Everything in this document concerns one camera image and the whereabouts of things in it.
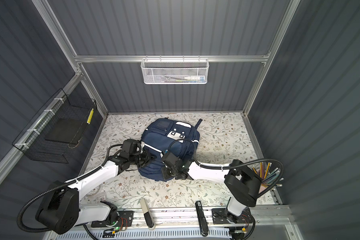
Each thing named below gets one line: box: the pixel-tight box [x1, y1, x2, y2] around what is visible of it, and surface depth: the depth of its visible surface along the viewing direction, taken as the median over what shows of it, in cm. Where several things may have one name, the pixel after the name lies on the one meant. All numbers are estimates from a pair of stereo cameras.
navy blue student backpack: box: [138, 118, 203, 181], surface depth 93 cm
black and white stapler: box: [139, 198, 156, 230], surface depth 74 cm
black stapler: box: [195, 200, 209, 237], surface depth 71 cm
